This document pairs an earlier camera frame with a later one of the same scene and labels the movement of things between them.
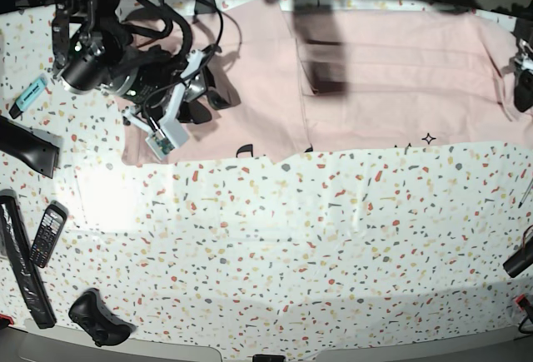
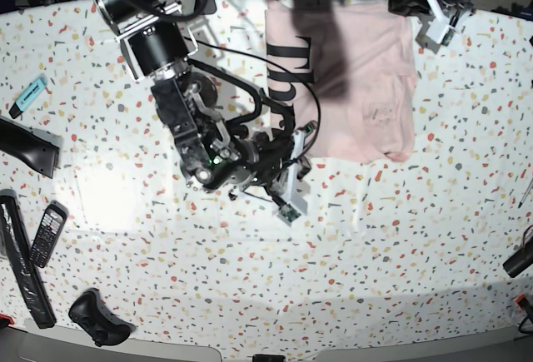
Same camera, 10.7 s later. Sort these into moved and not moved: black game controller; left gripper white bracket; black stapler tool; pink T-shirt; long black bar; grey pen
Moved: pink T-shirt; left gripper white bracket
Not moved: black stapler tool; grey pen; long black bar; black game controller
